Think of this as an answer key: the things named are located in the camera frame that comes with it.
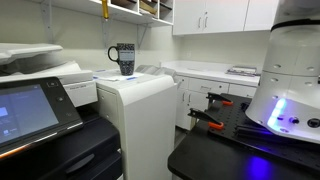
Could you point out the stack of papers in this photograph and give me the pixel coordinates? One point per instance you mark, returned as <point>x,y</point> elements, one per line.
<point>241,70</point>

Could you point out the white mail sorter cubbies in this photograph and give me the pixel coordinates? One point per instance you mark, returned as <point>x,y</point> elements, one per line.
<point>165,11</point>

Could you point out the white and black copier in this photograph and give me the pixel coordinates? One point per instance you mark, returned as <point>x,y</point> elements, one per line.
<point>86,146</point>

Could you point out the white shelf bracket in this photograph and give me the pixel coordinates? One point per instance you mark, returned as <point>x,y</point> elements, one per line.
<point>141,33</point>
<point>106,31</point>
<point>49,23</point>

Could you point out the black copier touchscreen panel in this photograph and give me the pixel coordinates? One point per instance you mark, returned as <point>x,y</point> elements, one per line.
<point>30,113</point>

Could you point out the white printed paper sheet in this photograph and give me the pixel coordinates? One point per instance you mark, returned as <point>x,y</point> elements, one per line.
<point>113,77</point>

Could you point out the white wall cabinet unit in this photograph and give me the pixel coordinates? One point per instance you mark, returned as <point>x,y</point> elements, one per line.
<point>223,16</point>

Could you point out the black speckled mug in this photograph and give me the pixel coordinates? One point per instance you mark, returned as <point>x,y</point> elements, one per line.
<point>126,61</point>

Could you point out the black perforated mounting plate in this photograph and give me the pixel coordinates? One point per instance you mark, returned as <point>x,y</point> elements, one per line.
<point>233,116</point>

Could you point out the white copier finisher cabinet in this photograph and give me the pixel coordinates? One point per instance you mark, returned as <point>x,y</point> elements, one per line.
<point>146,116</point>

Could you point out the blue tape strip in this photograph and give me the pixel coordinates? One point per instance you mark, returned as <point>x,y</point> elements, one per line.
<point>100,70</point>
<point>95,77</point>
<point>132,78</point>

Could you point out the yellow pen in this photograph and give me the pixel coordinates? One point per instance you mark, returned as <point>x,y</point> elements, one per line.
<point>105,9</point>

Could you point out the white finisher output tray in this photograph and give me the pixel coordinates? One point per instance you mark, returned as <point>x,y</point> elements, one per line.
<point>160,70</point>

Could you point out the brown envelope stack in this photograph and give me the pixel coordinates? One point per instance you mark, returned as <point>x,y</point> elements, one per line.
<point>148,7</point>

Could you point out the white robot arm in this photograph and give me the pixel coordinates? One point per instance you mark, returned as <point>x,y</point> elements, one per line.
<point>293,83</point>

